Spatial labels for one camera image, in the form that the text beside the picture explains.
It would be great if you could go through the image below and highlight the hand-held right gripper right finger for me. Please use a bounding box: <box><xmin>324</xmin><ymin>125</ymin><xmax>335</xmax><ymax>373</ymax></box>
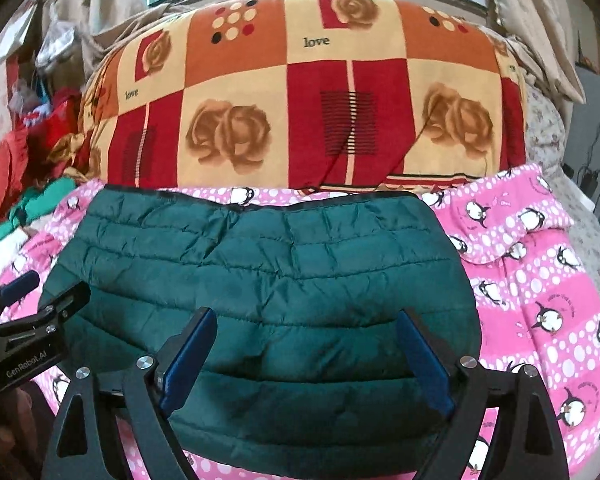
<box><xmin>397</xmin><ymin>308</ymin><xmax>568</xmax><ymax>480</ymax></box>

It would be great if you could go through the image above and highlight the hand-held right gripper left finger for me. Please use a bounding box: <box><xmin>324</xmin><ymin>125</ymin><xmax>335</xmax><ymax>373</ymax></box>
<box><xmin>40</xmin><ymin>307</ymin><xmax>218</xmax><ymax>480</ymax></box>

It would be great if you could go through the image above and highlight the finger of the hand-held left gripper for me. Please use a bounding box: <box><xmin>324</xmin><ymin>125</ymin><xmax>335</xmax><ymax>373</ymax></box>
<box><xmin>40</xmin><ymin>281</ymin><xmax>92</xmax><ymax>322</ymax></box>
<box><xmin>0</xmin><ymin>270</ymin><xmax>39</xmax><ymax>308</ymax></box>

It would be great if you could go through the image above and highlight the dark green puffer jacket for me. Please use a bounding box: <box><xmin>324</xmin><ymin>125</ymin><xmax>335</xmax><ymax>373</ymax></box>
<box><xmin>39</xmin><ymin>183</ymin><xmax>482</xmax><ymax>473</ymax></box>

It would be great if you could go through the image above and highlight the pile of red clothes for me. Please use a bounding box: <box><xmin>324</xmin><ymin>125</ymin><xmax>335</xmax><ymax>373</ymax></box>
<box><xmin>0</xmin><ymin>85</ymin><xmax>96</xmax><ymax>231</ymax></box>

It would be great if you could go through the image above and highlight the light green cloth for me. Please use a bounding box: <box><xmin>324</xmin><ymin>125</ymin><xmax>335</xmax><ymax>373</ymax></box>
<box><xmin>0</xmin><ymin>180</ymin><xmax>76</xmax><ymax>256</ymax></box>

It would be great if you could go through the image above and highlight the pink penguin print blanket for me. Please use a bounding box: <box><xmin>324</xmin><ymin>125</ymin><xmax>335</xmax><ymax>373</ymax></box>
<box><xmin>0</xmin><ymin>162</ymin><xmax>600</xmax><ymax>480</ymax></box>

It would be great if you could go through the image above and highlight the clear plastic bag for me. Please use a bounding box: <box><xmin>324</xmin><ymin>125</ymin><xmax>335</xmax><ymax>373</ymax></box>
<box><xmin>34</xmin><ymin>17</ymin><xmax>77</xmax><ymax>73</ymax></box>

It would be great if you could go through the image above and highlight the floral bed sheet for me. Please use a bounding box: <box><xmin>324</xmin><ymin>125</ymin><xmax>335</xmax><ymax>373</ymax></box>
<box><xmin>522</xmin><ymin>85</ymin><xmax>600</xmax><ymax>321</ymax></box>

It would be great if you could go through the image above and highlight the rose print checked blanket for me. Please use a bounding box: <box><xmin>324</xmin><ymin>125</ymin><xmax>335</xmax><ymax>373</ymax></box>
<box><xmin>77</xmin><ymin>0</ymin><xmax>528</xmax><ymax>193</ymax></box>

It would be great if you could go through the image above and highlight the beige curtain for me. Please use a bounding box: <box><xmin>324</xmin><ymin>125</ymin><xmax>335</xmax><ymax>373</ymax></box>
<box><xmin>45</xmin><ymin>0</ymin><xmax>151</xmax><ymax>66</ymax></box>
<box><xmin>480</xmin><ymin>0</ymin><xmax>600</xmax><ymax>106</ymax></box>

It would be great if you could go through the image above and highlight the black power adapter with cable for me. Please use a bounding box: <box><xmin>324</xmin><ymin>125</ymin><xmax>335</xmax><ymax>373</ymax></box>
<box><xmin>562</xmin><ymin>75</ymin><xmax>600</xmax><ymax>211</ymax></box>

